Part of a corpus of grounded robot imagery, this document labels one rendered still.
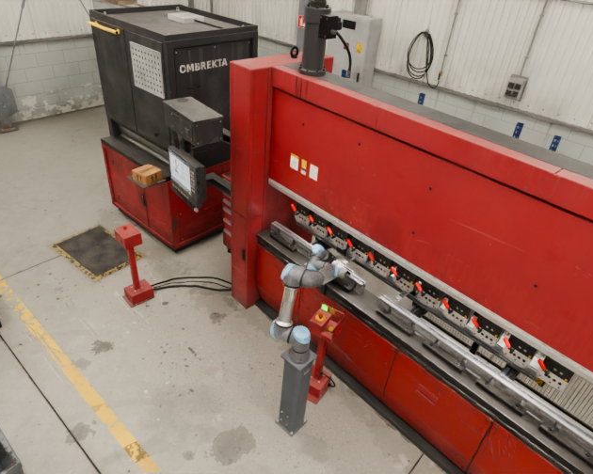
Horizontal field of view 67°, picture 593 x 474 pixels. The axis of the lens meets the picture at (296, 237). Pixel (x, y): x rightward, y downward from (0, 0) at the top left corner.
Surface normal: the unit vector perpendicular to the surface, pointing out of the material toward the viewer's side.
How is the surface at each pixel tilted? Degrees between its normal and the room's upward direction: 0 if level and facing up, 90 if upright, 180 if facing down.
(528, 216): 90
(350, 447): 0
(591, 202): 90
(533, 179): 90
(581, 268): 90
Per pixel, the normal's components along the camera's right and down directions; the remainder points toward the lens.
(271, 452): 0.07, -0.82
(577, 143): -0.67, 0.38
